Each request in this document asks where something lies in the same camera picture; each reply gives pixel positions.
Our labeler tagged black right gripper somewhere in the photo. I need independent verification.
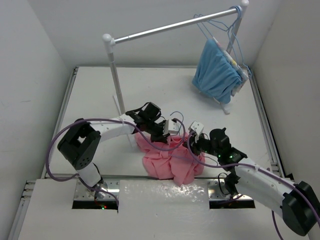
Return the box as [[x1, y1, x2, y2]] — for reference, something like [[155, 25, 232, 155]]
[[182, 131, 220, 158]]

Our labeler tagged pink t shirt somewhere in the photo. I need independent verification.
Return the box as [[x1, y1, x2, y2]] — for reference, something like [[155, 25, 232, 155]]
[[135, 133, 204, 187]]

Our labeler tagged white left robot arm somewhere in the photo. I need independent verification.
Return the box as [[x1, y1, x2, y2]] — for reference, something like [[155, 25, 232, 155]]
[[57, 102, 178, 188]]

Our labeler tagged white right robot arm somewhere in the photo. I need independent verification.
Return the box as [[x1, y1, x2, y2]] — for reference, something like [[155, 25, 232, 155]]
[[183, 126, 320, 237]]

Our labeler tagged blue t shirt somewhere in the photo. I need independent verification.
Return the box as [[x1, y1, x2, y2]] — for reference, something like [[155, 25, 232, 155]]
[[192, 39, 244, 104]]

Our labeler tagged metal base mounting plate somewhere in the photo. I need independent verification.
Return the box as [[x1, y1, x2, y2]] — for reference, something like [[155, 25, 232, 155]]
[[74, 177, 252, 203]]

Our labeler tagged white clothes rack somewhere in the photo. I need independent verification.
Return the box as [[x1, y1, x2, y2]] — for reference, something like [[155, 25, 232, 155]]
[[102, 0, 250, 151]]

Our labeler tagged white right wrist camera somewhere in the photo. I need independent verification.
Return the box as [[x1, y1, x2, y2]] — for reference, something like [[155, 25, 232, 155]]
[[188, 121, 205, 142]]

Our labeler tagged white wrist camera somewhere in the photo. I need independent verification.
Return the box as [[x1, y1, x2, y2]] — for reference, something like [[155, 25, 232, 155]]
[[188, 121, 205, 142], [163, 119, 179, 135]]

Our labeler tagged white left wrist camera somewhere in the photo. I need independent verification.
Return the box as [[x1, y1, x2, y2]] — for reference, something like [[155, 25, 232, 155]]
[[163, 119, 179, 135]]

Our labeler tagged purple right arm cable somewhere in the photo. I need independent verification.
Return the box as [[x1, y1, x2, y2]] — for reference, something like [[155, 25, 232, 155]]
[[187, 132, 320, 240]]

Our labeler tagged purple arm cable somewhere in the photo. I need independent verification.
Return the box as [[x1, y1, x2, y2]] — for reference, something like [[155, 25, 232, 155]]
[[187, 132, 320, 240], [46, 117, 201, 181]]

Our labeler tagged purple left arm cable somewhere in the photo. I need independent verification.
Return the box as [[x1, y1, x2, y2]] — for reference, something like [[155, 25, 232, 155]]
[[46, 117, 201, 181]]

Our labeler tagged blue wire hanger with shirt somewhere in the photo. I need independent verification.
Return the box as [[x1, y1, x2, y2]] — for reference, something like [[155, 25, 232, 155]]
[[191, 14, 232, 100]]

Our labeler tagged blue wire hanger at end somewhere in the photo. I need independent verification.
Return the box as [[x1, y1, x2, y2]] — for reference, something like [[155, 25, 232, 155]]
[[226, 3, 252, 78]]

